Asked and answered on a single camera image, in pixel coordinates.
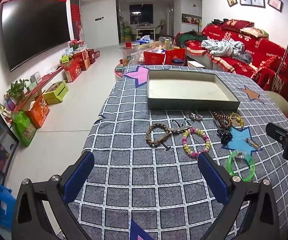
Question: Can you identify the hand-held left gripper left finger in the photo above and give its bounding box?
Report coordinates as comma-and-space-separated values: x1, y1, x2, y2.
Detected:
12, 151, 95, 240

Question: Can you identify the black tripod stick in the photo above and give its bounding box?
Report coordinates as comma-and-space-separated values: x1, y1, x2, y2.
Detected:
270, 30, 288, 92

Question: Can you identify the cream cushion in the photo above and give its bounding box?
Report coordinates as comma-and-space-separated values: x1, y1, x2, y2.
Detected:
266, 90, 288, 120

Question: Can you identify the red gift bag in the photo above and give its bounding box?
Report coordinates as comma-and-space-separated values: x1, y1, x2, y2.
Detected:
144, 51, 166, 66
165, 48, 187, 67

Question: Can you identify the red printed pillow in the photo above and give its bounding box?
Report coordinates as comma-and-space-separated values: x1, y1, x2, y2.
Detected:
220, 19, 255, 33

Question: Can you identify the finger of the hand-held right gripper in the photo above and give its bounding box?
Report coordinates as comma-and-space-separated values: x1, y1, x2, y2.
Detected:
266, 122, 288, 143

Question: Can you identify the framed wall certificate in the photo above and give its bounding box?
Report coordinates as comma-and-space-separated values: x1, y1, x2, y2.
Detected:
268, 0, 284, 12

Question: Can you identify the sofa with red cover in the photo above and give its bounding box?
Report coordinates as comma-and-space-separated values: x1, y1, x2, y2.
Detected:
184, 20, 288, 103

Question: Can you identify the yellow-green fruit carton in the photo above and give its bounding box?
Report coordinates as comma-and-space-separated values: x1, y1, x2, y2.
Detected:
42, 80, 69, 105

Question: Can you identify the silver metal ornament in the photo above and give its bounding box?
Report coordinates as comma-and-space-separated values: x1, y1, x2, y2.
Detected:
189, 112, 204, 122

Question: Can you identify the silver hair clip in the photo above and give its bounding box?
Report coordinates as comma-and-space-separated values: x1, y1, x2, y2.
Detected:
244, 137, 263, 151

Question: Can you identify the green clothing heap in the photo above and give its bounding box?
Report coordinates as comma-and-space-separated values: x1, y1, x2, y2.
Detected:
175, 31, 205, 48

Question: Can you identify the brown bead bracelet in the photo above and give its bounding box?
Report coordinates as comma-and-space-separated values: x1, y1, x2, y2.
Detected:
211, 111, 232, 130

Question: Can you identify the orange gift bag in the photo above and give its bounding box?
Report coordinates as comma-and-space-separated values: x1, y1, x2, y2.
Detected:
25, 96, 50, 129

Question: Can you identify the shallow grey-green tray box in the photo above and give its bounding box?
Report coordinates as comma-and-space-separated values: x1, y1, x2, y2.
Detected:
147, 69, 241, 111

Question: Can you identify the pink yellow bead bracelet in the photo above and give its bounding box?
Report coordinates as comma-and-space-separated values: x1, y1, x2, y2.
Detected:
182, 127, 211, 158

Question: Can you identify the beige wooden hair clip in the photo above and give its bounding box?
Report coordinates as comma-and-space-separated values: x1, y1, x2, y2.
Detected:
168, 126, 192, 133

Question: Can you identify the dark red gift carton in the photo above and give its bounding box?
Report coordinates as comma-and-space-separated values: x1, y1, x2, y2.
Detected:
87, 49, 101, 65

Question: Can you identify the black hair claw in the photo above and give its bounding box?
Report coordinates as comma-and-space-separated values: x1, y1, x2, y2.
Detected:
217, 128, 233, 145

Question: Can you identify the green potted plant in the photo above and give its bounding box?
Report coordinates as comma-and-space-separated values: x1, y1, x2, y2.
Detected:
7, 79, 30, 101

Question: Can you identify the green plastic bag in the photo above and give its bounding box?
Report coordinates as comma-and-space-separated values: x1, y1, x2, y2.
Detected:
11, 111, 37, 147

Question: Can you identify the dining table with chairs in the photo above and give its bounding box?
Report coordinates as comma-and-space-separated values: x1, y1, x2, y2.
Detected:
131, 23, 162, 41

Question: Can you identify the large black television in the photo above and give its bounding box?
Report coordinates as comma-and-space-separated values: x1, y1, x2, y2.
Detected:
1, 0, 72, 72

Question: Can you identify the red hanging wall banner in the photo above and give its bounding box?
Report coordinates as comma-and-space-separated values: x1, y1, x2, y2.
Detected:
70, 0, 82, 40

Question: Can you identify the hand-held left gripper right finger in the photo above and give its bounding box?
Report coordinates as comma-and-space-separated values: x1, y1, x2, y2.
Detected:
197, 151, 282, 240

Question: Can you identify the grey-blue clothing pile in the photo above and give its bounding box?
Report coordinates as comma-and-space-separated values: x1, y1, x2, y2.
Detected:
201, 39, 246, 57

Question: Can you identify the cluttered coffee table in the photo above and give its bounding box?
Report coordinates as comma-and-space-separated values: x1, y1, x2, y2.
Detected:
113, 40, 187, 80

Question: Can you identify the pink flower bouquet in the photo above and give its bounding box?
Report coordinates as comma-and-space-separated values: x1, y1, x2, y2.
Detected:
69, 39, 83, 50

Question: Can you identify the yellow cord bracelet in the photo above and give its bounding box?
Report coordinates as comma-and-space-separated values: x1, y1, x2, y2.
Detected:
229, 112, 244, 128

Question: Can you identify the low red television shelf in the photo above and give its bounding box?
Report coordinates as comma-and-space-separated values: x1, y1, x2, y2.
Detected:
9, 67, 67, 122

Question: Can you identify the grey checked tablecloth with stars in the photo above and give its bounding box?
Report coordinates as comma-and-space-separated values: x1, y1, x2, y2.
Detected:
66, 65, 288, 240

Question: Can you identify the green translucent bangle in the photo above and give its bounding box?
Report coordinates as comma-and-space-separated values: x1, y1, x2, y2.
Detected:
227, 150, 256, 182

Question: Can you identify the flat white box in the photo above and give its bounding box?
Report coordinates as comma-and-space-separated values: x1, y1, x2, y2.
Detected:
188, 60, 206, 68

